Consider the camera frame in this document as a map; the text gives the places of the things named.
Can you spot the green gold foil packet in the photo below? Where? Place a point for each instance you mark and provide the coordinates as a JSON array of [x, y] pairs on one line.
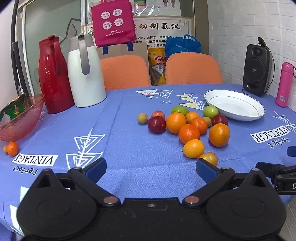
[[11, 111]]

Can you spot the green jujube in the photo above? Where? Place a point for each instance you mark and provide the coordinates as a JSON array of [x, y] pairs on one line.
[[210, 111], [180, 109]]

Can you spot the white plate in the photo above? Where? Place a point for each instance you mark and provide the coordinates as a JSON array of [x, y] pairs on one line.
[[233, 109]]

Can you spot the tiny brown fruit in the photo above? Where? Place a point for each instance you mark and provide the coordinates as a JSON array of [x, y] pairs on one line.
[[4, 149]]

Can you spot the red yellow nectarine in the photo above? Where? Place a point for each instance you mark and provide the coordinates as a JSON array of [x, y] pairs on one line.
[[158, 114]]

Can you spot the brown paper bag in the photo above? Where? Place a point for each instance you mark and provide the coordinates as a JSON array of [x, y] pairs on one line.
[[138, 49]]

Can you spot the large tangerine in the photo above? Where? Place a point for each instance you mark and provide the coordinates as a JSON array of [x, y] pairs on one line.
[[188, 134]]

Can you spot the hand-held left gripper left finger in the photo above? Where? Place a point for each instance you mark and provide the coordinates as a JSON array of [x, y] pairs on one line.
[[97, 166]]

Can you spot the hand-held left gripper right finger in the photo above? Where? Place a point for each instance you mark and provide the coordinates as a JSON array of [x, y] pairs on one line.
[[206, 168]]

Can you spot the yellow orange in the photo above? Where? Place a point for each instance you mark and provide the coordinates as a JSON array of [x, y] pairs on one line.
[[193, 148]]

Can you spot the yellow red plum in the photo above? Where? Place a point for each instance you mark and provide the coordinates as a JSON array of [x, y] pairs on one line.
[[210, 158]]

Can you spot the tiny tangerine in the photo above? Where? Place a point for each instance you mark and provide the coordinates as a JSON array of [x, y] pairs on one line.
[[12, 148]]

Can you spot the blue tote bag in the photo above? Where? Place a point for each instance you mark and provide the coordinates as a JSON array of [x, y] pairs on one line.
[[180, 46]]

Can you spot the black speaker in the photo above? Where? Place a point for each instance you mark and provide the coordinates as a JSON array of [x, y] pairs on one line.
[[256, 69]]

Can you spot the blue printed tablecloth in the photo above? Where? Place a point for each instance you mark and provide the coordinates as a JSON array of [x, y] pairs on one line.
[[138, 162]]

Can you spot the pink glass bowl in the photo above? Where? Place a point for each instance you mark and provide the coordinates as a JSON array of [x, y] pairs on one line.
[[23, 125]]

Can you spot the large orange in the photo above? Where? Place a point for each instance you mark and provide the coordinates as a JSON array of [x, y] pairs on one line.
[[175, 122], [219, 135]]

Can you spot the red thermos jug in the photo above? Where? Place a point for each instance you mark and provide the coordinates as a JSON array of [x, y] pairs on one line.
[[53, 88]]

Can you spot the pink bottle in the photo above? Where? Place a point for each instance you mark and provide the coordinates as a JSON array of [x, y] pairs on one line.
[[285, 85]]

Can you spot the orange chair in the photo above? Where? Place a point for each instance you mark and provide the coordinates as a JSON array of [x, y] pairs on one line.
[[124, 71], [192, 69]]

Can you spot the brown longan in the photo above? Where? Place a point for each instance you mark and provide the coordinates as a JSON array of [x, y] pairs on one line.
[[208, 121], [142, 118]]

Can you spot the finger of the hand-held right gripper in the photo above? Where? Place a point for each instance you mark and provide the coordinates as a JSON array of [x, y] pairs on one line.
[[291, 151], [266, 169]]

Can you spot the wall poster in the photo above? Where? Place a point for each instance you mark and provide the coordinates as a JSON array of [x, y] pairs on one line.
[[161, 26]]

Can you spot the white thermos jug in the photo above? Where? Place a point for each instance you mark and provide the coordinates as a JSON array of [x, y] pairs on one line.
[[89, 88]]

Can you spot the dark red plum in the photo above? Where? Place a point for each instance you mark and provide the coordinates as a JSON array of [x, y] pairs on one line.
[[156, 124], [220, 119]]

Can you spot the small round orange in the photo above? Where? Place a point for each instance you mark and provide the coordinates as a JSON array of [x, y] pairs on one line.
[[192, 115]]

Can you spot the small tangerine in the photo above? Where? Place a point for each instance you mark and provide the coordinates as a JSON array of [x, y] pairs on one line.
[[200, 125]]

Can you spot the foot chart poster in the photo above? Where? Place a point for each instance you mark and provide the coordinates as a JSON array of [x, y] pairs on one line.
[[152, 7]]

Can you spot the yellow snack bag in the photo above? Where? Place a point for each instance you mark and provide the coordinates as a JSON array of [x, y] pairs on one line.
[[157, 60]]

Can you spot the black framed board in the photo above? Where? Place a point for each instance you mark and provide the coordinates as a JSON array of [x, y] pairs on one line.
[[19, 69]]

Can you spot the magenta tote bag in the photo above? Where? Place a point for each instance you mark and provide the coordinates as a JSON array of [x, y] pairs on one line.
[[111, 25]]

